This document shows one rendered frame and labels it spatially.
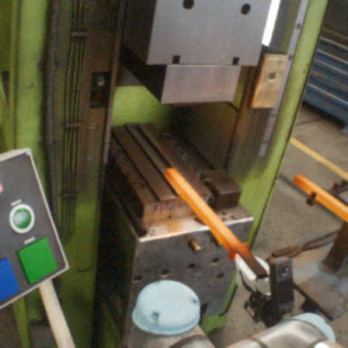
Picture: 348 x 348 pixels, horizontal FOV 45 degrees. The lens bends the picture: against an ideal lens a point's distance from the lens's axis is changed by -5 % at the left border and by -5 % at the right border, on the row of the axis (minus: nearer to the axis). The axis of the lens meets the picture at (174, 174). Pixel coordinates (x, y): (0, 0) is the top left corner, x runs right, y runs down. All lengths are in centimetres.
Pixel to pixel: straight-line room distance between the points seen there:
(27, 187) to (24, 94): 24
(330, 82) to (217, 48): 380
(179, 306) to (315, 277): 97
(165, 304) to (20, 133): 70
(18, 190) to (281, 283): 56
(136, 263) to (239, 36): 65
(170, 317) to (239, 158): 99
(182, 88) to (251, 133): 45
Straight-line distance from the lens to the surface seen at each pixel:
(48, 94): 104
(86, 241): 137
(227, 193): 128
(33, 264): 93
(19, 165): 91
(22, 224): 91
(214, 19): 99
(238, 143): 139
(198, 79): 102
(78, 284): 149
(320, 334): 57
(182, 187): 119
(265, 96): 133
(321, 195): 130
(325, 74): 480
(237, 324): 223
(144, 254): 118
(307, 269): 145
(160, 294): 51
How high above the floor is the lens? 167
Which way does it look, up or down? 32 degrees down
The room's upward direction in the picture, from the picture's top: 11 degrees clockwise
